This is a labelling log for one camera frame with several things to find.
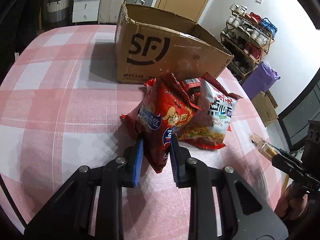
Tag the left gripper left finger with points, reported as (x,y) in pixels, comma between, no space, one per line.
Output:
(134,160)

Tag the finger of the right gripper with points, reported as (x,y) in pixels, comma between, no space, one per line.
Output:
(303,180)

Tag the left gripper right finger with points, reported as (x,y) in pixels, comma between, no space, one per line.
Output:
(178,157)

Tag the white noodle snack bag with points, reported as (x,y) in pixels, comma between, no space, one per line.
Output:
(208,127)

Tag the red orange snack bag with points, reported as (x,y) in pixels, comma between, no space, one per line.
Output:
(164,110)

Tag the red dark snack bag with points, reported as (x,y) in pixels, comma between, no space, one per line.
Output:
(190,86)

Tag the operator right hand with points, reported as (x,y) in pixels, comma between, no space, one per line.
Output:
(286,201)

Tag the small cardboard box on floor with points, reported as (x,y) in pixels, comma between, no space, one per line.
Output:
(264,108)

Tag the pink checked tablecloth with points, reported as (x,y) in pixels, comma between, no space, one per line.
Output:
(61,108)

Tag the purple gift bag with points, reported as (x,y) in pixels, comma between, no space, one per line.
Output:
(261,79)

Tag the SF cardboard box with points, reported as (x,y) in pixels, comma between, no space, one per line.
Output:
(151,42)

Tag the wooden shoe rack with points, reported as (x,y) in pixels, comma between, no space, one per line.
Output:
(248,37)

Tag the beige suitcase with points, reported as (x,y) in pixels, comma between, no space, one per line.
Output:
(109,11)

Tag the woven laundry basket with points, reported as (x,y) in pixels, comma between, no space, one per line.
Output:
(57,11)

